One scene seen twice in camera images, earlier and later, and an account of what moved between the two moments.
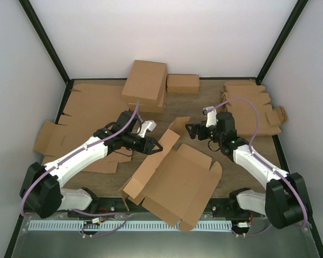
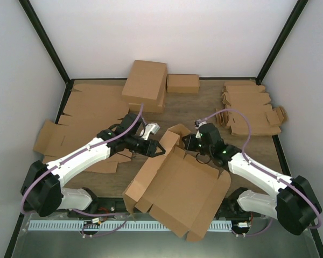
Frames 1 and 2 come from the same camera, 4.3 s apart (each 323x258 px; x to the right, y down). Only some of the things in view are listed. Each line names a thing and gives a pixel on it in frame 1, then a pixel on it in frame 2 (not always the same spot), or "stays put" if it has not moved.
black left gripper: [151, 142] stays put
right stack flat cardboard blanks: [245, 117] stays put
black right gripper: [195, 127] → [189, 145]
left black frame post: [53, 50] stays put
